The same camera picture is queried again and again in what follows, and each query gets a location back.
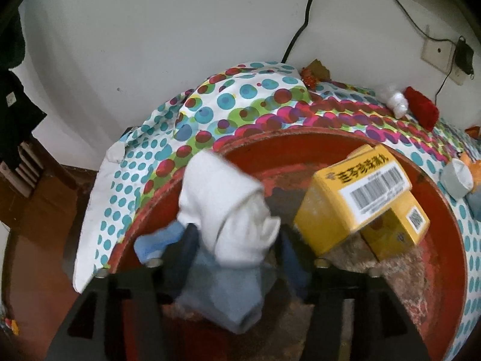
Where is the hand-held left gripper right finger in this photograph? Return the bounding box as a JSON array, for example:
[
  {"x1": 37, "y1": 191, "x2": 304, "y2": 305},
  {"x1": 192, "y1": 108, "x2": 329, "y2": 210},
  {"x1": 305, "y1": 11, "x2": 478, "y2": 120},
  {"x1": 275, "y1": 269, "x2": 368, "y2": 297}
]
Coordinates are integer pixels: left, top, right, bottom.
[{"x1": 279, "y1": 229, "x2": 431, "y2": 361}]

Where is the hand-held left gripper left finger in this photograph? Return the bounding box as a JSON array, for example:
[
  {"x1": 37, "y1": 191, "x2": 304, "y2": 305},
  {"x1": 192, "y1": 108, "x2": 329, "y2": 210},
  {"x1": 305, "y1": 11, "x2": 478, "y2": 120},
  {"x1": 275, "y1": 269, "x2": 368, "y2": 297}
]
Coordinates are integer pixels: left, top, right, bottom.
[{"x1": 47, "y1": 224, "x2": 201, "y2": 361}]

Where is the light blue sock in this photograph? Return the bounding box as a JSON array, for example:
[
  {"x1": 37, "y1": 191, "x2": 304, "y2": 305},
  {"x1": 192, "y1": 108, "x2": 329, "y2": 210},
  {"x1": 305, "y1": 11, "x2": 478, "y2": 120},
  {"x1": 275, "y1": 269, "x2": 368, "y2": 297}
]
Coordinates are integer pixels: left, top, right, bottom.
[{"x1": 175, "y1": 250, "x2": 264, "y2": 334}]

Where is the white sock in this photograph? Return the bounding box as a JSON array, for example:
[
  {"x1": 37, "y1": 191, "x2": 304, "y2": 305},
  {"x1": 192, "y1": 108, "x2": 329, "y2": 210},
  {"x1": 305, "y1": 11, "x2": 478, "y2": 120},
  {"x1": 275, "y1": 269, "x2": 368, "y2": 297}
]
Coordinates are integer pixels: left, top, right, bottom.
[
  {"x1": 177, "y1": 150, "x2": 281, "y2": 270},
  {"x1": 440, "y1": 158, "x2": 475, "y2": 200}
]

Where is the large yellow box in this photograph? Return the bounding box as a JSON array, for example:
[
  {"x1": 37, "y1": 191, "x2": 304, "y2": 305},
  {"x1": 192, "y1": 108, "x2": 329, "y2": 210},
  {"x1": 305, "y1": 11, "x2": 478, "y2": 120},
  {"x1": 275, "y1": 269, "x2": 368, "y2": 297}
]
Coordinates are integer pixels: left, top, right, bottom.
[{"x1": 294, "y1": 145, "x2": 412, "y2": 256}]

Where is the small yellow box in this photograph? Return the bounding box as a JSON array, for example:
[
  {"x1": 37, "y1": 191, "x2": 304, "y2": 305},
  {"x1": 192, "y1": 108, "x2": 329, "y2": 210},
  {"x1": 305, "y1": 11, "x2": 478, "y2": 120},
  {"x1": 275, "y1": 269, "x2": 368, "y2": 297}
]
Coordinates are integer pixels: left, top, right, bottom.
[{"x1": 360, "y1": 192, "x2": 431, "y2": 262}]

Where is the round red basin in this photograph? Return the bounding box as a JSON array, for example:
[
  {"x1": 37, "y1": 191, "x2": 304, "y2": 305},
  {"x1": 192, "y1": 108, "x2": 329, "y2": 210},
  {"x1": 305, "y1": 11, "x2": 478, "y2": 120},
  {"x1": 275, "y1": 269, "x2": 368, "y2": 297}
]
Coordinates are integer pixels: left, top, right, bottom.
[{"x1": 107, "y1": 127, "x2": 469, "y2": 361}]

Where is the polka dot tablecloth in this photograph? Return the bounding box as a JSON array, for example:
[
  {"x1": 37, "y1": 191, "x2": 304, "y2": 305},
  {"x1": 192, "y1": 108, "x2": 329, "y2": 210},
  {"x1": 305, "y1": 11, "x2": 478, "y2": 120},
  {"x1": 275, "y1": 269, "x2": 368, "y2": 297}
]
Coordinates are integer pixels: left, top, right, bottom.
[{"x1": 71, "y1": 60, "x2": 481, "y2": 361}]

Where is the rolled white sock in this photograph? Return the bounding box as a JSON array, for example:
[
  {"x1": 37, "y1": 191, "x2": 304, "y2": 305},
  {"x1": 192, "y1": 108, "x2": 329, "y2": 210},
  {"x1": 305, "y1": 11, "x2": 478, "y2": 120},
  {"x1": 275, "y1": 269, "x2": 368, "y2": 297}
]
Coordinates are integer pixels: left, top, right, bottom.
[{"x1": 440, "y1": 158, "x2": 475, "y2": 200}]

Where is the red glitter ornament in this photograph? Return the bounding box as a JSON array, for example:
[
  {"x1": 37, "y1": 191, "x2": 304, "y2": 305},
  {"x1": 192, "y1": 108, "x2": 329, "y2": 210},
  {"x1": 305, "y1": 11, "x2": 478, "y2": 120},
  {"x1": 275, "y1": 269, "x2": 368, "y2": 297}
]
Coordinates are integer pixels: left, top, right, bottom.
[{"x1": 301, "y1": 68, "x2": 318, "y2": 89}]

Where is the white sock ball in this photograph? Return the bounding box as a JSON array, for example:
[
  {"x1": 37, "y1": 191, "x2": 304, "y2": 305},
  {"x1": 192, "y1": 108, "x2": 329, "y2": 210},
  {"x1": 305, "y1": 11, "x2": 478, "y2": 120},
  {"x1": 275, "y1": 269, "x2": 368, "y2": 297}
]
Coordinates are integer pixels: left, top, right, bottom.
[{"x1": 378, "y1": 86, "x2": 409, "y2": 118}]

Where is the rolled red sock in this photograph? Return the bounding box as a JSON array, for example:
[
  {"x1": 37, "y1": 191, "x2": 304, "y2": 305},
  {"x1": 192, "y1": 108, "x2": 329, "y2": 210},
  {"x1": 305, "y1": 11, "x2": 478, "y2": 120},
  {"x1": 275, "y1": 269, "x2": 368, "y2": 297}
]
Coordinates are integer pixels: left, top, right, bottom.
[{"x1": 404, "y1": 86, "x2": 440, "y2": 132}]

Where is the orange cloth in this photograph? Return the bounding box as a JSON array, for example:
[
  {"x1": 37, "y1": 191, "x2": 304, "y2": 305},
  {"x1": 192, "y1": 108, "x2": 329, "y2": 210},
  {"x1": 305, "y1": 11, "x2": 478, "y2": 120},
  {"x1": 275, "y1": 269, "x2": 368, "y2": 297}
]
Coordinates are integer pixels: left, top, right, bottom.
[{"x1": 462, "y1": 150, "x2": 481, "y2": 189}]

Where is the dark clothing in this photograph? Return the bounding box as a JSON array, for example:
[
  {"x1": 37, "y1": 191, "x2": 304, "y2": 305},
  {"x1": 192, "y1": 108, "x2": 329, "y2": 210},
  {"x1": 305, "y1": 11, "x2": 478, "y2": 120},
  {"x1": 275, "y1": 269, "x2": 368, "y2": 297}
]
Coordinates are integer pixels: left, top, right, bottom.
[{"x1": 0, "y1": 11, "x2": 48, "y2": 170}]

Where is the black plug adapter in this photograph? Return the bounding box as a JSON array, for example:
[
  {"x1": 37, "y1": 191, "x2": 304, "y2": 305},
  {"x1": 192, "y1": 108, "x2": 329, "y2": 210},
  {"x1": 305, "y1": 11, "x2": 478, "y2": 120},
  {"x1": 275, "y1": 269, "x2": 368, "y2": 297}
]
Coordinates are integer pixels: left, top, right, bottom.
[{"x1": 453, "y1": 36, "x2": 475, "y2": 76}]

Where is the thick power cable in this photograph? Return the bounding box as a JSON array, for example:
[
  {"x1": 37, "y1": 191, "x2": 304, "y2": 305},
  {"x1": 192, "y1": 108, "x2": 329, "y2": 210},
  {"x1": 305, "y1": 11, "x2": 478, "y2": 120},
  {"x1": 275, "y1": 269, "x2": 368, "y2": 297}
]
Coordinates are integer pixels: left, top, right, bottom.
[{"x1": 283, "y1": 0, "x2": 322, "y2": 63}]

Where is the white wall socket plate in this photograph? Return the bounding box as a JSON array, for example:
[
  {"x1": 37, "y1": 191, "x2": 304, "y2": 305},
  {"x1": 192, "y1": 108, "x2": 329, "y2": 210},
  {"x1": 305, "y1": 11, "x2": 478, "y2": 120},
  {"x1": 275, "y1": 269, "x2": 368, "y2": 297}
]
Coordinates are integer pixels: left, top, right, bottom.
[{"x1": 421, "y1": 37, "x2": 467, "y2": 85}]

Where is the thin black cable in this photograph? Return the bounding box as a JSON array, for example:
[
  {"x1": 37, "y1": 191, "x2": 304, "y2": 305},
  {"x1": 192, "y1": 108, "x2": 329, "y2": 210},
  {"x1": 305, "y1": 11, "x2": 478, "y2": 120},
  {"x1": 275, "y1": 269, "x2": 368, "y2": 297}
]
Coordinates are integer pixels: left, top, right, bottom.
[{"x1": 379, "y1": 0, "x2": 458, "y2": 44}]

